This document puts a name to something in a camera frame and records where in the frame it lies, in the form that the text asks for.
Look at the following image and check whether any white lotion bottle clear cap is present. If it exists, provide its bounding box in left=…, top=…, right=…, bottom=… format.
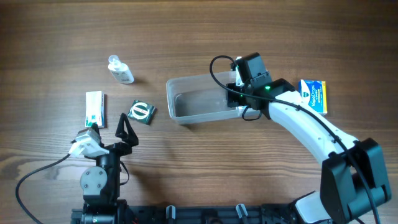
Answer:
left=108, top=55, right=134, bottom=84

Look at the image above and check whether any clear plastic container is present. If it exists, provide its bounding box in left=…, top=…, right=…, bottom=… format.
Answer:
left=166, top=73, right=244, bottom=124

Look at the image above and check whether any dark green square sachet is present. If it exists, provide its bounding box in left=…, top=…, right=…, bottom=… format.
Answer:
left=127, top=100, right=156, bottom=125

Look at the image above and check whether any black left camera cable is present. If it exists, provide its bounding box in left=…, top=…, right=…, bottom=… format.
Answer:
left=15, top=153, right=72, bottom=224

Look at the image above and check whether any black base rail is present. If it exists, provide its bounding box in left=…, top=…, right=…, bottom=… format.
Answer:
left=71, top=204, right=300, bottom=224

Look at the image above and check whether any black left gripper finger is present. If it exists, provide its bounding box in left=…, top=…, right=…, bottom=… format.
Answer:
left=115, top=113, right=139, bottom=146
left=90, top=123, right=101, bottom=144

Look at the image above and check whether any white green medicine box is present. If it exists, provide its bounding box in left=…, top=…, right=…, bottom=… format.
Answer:
left=85, top=91, right=105, bottom=128

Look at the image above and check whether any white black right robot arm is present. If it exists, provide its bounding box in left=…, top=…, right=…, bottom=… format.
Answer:
left=225, top=53, right=392, bottom=223

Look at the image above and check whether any blue yellow VapoDrops box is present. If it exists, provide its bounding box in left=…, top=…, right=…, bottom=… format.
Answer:
left=298, top=80, right=328, bottom=115

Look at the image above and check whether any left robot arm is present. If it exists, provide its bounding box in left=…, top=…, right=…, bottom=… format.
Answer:
left=71, top=113, right=139, bottom=224

